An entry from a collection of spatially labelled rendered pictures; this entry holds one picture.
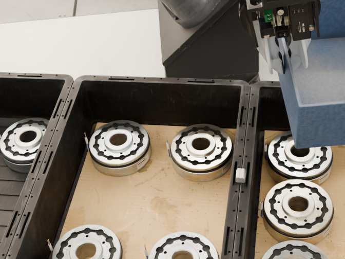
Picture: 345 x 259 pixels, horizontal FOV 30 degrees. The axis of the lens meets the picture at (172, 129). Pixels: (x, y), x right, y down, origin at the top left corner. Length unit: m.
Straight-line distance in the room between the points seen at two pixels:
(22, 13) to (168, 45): 1.74
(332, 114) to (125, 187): 0.43
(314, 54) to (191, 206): 0.31
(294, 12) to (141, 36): 0.91
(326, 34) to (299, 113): 0.21
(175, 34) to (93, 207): 0.45
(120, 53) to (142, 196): 0.55
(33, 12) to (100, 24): 1.40
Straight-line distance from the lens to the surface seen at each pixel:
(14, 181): 1.12
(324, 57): 0.90
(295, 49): 0.79
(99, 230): 0.98
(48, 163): 1.01
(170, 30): 1.36
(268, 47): 0.75
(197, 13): 1.26
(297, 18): 0.69
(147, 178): 1.07
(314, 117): 0.74
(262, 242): 0.98
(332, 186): 1.05
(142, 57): 1.50
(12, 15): 3.01
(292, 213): 0.96
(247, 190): 0.91
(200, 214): 1.01
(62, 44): 1.58
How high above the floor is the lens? 1.64
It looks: 46 degrees down
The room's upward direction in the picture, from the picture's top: 8 degrees counter-clockwise
